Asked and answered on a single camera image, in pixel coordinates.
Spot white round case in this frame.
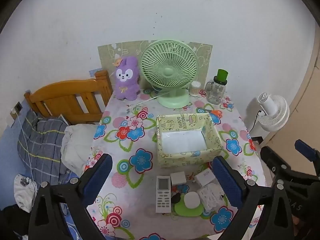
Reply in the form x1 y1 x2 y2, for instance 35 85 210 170
184 192 201 209

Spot white remote control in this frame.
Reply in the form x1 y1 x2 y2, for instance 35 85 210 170
155 176 173 213

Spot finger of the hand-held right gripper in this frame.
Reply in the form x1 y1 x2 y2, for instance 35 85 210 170
295 139 320 180
260 146 292 184

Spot white fan cord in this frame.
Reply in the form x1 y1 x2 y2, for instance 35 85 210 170
134 94 165 113

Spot blue patterned paper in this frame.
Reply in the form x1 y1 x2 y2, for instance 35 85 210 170
89 67 103 78

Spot cartoon print storage box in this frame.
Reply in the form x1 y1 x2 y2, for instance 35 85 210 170
156 113 223 168

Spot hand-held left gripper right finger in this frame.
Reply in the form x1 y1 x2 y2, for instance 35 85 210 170
212 156 294 240

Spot floral tablecloth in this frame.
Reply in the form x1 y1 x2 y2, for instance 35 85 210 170
84 87 263 240

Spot black cloth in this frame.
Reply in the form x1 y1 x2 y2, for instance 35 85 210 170
0 204 33 240

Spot grey plaid blanket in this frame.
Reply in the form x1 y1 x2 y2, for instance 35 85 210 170
17 109 72 185

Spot white printed cloth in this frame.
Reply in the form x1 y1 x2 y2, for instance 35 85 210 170
14 174 38 213

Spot orange handled scissors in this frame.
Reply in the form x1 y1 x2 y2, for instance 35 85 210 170
197 107 222 118

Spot white charging cable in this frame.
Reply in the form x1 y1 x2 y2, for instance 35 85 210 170
10 108 34 188

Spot cotton swab container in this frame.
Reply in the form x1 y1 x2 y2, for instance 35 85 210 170
189 81 202 97

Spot green desk fan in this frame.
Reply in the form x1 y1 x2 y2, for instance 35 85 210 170
140 40 198 109

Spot black power cord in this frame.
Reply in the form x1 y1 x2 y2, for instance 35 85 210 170
250 109 263 133

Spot purple plush bunny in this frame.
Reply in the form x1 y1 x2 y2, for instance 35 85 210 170
114 56 141 101

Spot clear box of white picks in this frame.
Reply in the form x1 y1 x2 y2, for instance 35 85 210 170
196 182 225 212

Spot glass mug jar green lid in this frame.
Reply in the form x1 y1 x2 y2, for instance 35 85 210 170
205 69 228 105

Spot white power adapter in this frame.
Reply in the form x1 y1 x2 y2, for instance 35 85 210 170
170 172 187 186
192 169 216 188

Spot green rounded case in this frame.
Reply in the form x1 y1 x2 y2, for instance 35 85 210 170
174 200 204 217

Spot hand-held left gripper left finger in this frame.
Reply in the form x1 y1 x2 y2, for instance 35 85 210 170
29 153 113 240

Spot white floor fan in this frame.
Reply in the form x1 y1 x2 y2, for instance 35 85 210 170
256 92 290 132

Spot beige door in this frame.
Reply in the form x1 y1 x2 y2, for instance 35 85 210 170
265 40 320 188

